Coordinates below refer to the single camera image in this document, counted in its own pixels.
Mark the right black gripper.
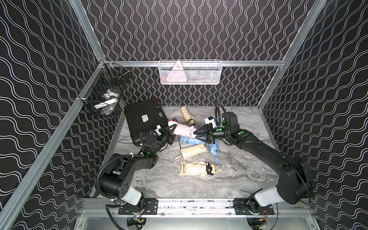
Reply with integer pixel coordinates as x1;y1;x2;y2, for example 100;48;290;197
193;124;230;143

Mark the pink sleeved umbrella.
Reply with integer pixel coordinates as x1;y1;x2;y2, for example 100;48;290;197
168;121;197;139

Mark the light blue umbrella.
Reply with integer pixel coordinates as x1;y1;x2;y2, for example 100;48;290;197
209;140;220;165

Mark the beige umbrella with wooden handle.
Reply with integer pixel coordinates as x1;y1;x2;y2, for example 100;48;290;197
179;161;223;177

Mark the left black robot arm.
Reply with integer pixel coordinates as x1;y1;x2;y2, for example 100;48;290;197
95;124;177;207

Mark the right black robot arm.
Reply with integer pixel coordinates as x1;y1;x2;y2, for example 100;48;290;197
194;112;312;212

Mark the light blue crumpled sleeve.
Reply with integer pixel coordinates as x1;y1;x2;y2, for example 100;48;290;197
179;136;204;145

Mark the beige umbrella at back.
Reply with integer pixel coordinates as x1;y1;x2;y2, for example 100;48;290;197
179;105;195;126

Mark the cream sleeved umbrella front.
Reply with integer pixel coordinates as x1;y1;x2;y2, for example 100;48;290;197
174;143;208;160

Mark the black tool case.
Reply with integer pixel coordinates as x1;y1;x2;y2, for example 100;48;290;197
124;98;168;146

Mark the pink triangle card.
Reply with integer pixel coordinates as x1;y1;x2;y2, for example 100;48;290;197
166;60;187;84

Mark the white roll in basket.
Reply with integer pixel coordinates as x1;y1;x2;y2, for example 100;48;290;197
94;89;120;116

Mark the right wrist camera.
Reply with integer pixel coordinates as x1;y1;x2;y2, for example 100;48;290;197
205;117;217;128

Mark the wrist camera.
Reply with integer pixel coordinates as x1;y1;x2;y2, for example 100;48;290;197
205;117;217;128
150;125;161;137

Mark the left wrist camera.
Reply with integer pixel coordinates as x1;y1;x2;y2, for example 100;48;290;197
150;125;161;137

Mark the white wire basket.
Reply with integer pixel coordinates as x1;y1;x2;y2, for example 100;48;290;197
158;59;223;85

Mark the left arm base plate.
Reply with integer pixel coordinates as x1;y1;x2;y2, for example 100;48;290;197
118;198;159;215

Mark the black wire basket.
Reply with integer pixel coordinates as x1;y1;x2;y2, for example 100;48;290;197
81;63;132;117

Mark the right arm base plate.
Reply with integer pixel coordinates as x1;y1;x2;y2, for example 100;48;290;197
233;198;275;216

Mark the aluminium front rail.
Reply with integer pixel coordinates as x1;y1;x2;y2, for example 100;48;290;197
81;197;311;218

